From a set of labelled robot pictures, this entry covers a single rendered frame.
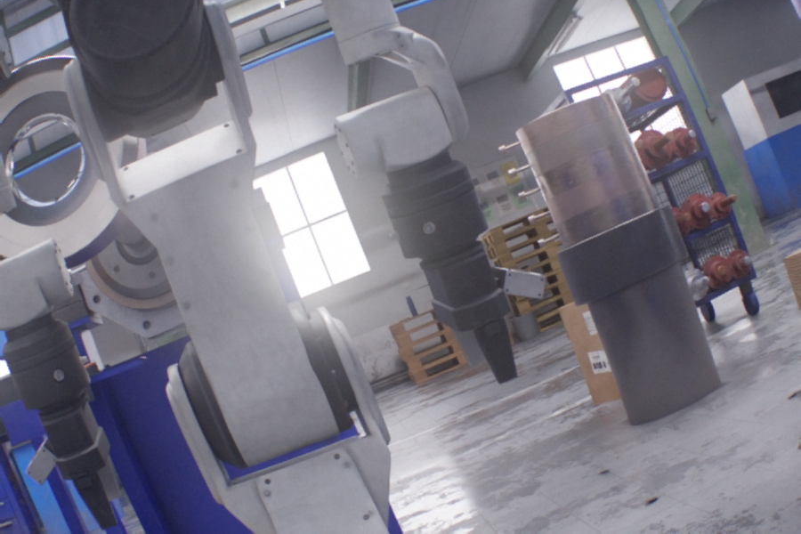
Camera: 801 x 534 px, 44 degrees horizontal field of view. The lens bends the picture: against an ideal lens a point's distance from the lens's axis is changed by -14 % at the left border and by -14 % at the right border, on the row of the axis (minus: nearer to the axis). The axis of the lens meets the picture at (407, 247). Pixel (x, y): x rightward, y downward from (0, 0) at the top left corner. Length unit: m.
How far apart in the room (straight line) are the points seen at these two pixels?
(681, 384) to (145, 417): 1.73
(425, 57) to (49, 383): 0.50
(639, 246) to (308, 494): 2.56
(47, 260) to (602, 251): 2.66
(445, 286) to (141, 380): 2.13
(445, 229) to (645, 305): 2.53
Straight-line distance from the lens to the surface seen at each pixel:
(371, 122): 1.07
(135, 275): 2.87
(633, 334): 3.59
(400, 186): 1.07
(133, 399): 3.15
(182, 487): 3.15
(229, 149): 1.08
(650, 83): 5.25
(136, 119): 1.01
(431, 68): 1.08
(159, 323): 3.01
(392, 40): 1.08
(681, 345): 3.61
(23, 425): 2.82
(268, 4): 9.33
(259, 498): 1.10
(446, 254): 1.09
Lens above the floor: 0.61
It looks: 4 degrees up
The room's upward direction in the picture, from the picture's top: 22 degrees counter-clockwise
